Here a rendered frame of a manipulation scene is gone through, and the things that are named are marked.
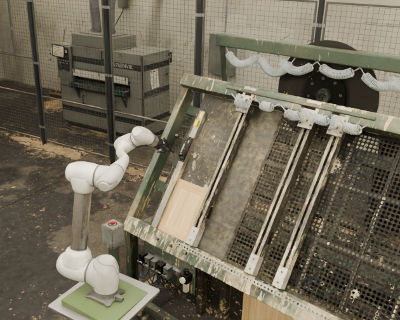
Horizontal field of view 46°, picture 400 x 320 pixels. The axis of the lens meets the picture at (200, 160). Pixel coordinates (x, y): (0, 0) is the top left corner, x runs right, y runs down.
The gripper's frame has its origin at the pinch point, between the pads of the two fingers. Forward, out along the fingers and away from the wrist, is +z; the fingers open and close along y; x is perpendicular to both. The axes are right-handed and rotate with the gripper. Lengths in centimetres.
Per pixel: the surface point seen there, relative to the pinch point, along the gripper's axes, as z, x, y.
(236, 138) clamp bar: 9, 44, -24
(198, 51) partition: 138, -134, -138
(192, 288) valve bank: 22, 50, 85
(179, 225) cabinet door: 14, 24, 48
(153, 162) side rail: 10.5, -19.3, 11.7
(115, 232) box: -7, -11, 71
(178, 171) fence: 11.5, 5.4, 11.5
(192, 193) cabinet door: 13.9, 23.4, 23.0
